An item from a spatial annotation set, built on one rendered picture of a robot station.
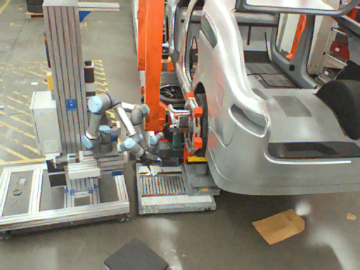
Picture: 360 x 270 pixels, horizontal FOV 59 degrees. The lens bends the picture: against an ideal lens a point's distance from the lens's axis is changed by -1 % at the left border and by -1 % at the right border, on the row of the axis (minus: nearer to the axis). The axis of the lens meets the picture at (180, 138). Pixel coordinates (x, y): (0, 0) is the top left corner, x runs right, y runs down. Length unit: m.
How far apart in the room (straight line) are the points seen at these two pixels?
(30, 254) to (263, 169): 2.19
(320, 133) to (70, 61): 2.47
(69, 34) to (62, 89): 0.46
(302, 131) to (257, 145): 1.19
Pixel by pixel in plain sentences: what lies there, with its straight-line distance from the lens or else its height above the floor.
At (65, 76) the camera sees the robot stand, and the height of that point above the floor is 1.49.
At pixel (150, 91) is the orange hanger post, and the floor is 1.04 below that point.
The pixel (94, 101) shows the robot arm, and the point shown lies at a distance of 2.52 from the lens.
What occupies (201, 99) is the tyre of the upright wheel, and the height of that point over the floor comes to 1.17.
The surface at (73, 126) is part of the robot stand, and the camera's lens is 3.05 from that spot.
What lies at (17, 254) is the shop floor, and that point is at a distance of 3.40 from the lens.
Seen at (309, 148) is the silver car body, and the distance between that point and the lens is 3.38.
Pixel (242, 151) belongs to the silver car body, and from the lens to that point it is 2.41.
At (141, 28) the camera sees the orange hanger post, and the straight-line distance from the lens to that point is 5.36.
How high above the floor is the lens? 2.55
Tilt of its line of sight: 33 degrees down
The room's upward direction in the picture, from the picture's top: 5 degrees clockwise
